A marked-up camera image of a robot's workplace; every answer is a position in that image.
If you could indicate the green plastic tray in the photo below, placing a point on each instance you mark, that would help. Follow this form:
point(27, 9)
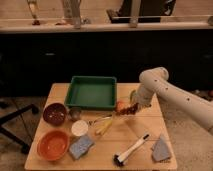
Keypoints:
point(92, 93)

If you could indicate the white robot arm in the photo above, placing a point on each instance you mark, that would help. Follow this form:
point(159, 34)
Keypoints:
point(155, 81)

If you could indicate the white dish brush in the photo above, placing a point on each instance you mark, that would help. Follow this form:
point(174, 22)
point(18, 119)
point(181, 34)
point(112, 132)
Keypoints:
point(119, 159)

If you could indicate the orange peach fruit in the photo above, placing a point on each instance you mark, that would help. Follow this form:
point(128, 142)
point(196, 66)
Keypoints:
point(119, 106)

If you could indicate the orange plastic bowl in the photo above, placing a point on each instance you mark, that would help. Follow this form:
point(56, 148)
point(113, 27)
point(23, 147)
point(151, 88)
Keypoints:
point(53, 145)

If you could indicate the wooden table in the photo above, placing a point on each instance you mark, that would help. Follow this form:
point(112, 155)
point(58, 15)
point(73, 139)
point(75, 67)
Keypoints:
point(111, 138)

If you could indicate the dark red grapes bunch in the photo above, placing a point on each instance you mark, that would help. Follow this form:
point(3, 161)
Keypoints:
point(131, 110)

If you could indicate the yellow banana toy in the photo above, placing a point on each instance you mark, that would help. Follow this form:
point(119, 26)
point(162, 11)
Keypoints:
point(104, 128)

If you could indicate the small metal cup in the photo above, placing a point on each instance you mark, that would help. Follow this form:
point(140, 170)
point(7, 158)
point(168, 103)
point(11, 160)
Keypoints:
point(75, 113)

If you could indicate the white round cup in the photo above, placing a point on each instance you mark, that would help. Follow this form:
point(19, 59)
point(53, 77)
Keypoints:
point(79, 128)

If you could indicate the green cucumber toy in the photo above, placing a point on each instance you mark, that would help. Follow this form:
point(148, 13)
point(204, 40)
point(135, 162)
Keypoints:
point(132, 96)

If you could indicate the black office chair base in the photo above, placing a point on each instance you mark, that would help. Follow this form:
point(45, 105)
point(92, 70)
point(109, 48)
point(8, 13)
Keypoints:
point(13, 122)

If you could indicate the blue sponge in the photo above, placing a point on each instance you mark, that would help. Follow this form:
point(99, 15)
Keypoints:
point(81, 146)

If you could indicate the metal spoon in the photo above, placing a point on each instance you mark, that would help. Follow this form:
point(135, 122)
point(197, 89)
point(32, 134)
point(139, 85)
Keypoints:
point(92, 122)

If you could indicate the dark maroon bowl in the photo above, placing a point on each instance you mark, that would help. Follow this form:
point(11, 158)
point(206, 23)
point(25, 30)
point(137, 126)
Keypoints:
point(55, 114)

